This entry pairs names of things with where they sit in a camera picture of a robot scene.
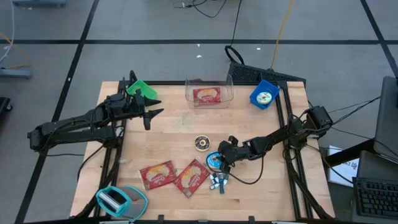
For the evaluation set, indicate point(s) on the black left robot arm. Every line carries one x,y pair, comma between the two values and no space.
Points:
77,133

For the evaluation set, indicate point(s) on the red snack packet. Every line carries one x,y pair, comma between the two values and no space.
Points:
158,175
190,178
206,96

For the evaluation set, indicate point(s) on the black keyboard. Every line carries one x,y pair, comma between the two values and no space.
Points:
376,196

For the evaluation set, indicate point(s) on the dark patterned tape roll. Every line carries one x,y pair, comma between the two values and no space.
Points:
197,141

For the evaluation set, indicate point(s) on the teal framed holder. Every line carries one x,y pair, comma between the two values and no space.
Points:
104,202

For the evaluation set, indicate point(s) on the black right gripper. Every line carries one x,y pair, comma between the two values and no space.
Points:
236,152

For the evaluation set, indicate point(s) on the white paper sheet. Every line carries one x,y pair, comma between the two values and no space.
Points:
342,169

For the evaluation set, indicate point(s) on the grey desk foot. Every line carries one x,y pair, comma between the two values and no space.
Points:
37,3
15,73

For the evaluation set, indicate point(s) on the grey laptop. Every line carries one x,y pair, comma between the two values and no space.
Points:
387,118

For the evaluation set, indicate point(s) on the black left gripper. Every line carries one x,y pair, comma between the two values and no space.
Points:
136,105

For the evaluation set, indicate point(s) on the black aluminium table frame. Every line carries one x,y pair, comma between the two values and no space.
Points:
174,83

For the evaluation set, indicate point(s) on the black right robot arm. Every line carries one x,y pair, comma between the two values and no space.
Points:
280,136

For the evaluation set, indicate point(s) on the blue plastic basket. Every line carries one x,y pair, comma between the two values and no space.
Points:
273,88

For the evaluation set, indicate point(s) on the clear plastic bin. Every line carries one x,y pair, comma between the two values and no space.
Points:
188,90

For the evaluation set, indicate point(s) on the small blue-capped bottle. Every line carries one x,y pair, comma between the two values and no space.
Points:
226,180

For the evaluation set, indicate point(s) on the black ink bottle white cap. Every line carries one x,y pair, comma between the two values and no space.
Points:
214,186
213,178

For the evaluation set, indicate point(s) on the green plastic basket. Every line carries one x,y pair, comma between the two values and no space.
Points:
146,88

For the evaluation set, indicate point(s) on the blue patterned tape roll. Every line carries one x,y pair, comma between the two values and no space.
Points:
209,160

